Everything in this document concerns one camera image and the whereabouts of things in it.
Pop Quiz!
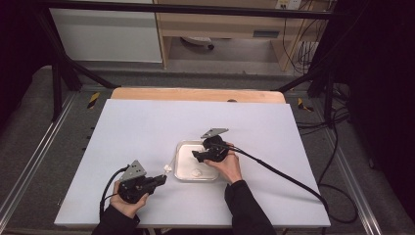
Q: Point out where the aluminium floor rail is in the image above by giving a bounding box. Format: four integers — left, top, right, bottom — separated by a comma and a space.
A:
321, 128, 384, 235
0, 92, 79, 224

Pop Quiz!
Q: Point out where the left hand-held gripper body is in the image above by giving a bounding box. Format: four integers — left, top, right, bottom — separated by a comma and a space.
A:
116, 159, 159, 205

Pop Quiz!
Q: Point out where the wooden table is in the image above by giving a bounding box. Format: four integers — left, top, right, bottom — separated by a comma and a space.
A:
110, 86, 287, 105

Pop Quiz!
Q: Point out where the bundle of black cables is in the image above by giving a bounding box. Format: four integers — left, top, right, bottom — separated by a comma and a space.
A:
281, 0, 376, 185

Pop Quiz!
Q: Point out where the hand-held gripper cable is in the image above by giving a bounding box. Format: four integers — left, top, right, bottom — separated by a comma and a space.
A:
99, 164, 131, 213
209, 142, 359, 225

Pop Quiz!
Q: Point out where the person's right hand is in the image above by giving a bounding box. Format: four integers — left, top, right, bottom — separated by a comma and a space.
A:
203, 141, 245, 186

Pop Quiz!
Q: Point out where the white board sheet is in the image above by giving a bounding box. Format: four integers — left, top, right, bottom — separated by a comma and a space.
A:
53, 98, 332, 229

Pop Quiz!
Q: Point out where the person's left hand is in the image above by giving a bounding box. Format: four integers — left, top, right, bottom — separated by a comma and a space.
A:
109, 180, 150, 219

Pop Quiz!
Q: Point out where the white cabinet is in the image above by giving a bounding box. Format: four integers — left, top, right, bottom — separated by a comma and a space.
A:
49, 0, 163, 64

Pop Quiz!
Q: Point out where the right hand-held gripper cable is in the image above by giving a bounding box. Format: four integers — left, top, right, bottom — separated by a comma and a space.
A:
209, 142, 359, 225

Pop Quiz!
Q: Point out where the black metal frame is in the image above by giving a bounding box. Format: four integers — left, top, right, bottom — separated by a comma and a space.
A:
30, 0, 346, 122

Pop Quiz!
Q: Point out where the yellow black tape marker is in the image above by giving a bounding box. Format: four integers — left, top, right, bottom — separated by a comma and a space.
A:
297, 97, 315, 114
86, 91, 101, 111

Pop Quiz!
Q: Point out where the chair base with caster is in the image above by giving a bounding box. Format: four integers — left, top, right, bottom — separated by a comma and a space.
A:
180, 35, 215, 51

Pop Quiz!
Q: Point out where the square white metal-rimmed tray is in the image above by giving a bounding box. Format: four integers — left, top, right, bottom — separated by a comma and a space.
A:
173, 139, 220, 183

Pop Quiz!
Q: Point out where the left hand-held gripper cable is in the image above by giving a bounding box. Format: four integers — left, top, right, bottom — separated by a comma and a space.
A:
99, 164, 131, 213

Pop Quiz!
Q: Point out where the light wooden desk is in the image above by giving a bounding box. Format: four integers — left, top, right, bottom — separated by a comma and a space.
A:
152, 0, 335, 71

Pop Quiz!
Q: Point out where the thin wooden skewer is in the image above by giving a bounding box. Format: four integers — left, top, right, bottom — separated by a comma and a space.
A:
162, 152, 178, 179

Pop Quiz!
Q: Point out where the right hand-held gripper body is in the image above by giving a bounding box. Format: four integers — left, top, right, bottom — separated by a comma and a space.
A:
195, 127, 230, 164

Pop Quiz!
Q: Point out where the wall power socket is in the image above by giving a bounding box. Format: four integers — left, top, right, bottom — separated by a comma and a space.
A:
274, 0, 303, 11

